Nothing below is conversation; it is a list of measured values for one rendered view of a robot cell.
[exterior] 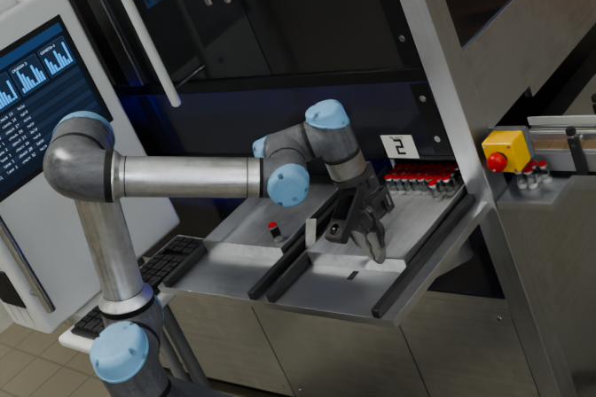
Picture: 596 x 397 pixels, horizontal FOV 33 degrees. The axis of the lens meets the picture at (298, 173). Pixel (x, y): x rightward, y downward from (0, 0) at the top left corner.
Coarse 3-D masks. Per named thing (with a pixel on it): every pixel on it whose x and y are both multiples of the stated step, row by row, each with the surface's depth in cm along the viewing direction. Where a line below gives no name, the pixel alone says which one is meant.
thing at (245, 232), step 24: (312, 192) 252; (336, 192) 241; (240, 216) 253; (264, 216) 250; (288, 216) 246; (312, 216) 235; (216, 240) 247; (240, 240) 244; (264, 240) 240; (288, 240) 229
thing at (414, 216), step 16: (384, 176) 241; (464, 192) 220; (400, 208) 229; (416, 208) 226; (432, 208) 223; (448, 208) 216; (384, 224) 225; (400, 224) 223; (416, 224) 220; (432, 224) 211; (320, 240) 224; (352, 240) 225; (400, 240) 217; (416, 240) 215; (320, 256) 219; (336, 256) 216; (352, 256) 213; (400, 256) 212; (400, 272) 207
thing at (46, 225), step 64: (0, 0) 243; (64, 0) 254; (0, 64) 242; (64, 64) 254; (0, 128) 243; (128, 128) 269; (0, 192) 244; (0, 256) 246; (64, 256) 258; (64, 320) 259
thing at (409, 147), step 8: (384, 136) 225; (392, 136) 223; (400, 136) 222; (408, 136) 220; (384, 144) 226; (392, 144) 225; (400, 144) 223; (408, 144) 222; (392, 152) 226; (408, 152) 223; (416, 152) 222
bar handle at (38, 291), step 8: (0, 216) 238; (0, 224) 238; (0, 232) 239; (8, 232) 239; (8, 240) 240; (8, 248) 241; (16, 248) 241; (16, 256) 242; (24, 256) 243; (24, 264) 243; (24, 272) 244; (32, 272) 244; (32, 280) 245; (32, 288) 246; (40, 288) 246; (40, 296) 247; (48, 296) 248; (48, 304) 248; (48, 312) 249
